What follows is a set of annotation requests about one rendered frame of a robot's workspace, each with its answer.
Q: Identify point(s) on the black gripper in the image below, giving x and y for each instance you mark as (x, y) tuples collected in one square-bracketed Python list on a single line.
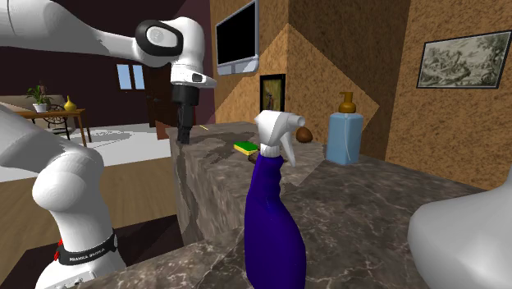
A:
[(185, 98)]

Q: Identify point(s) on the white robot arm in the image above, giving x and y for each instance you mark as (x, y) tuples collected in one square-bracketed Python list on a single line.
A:
[(68, 188)]

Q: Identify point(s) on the dark door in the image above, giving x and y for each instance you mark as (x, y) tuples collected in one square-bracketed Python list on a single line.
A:
[(160, 100)]

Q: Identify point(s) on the thin yellow stick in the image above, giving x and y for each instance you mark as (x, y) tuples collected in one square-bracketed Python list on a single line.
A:
[(204, 127)]

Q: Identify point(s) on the window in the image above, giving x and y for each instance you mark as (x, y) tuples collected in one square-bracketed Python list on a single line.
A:
[(130, 76)]

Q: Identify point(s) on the green and yellow sponge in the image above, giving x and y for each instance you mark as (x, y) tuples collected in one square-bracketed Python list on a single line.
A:
[(246, 147)]

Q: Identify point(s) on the small black-framed picture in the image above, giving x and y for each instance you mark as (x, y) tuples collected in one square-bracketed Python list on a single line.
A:
[(272, 93)]

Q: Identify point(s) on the brown round object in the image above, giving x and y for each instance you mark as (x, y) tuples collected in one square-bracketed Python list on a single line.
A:
[(304, 135)]

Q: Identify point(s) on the wooden side table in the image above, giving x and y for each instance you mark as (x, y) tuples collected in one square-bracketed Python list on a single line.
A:
[(60, 113)]

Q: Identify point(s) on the dark robot stand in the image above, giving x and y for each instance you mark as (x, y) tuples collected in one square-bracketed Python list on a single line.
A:
[(154, 240)]

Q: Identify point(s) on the blue spray bottle white trigger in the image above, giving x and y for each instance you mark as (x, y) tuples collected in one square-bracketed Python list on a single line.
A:
[(272, 224)]

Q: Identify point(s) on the light blue soap dispenser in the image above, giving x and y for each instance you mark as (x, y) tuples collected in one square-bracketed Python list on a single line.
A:
[(345, 138)]

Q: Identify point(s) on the white rounded vase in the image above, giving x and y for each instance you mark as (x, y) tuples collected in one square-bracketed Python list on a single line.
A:
[(464, 244)]

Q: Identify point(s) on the wall-mounted television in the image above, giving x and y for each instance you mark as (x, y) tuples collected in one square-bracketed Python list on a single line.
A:
[(236, 34)]

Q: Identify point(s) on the large grey landscape wall picture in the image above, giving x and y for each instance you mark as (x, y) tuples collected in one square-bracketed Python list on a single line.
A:
[(464, 61)]

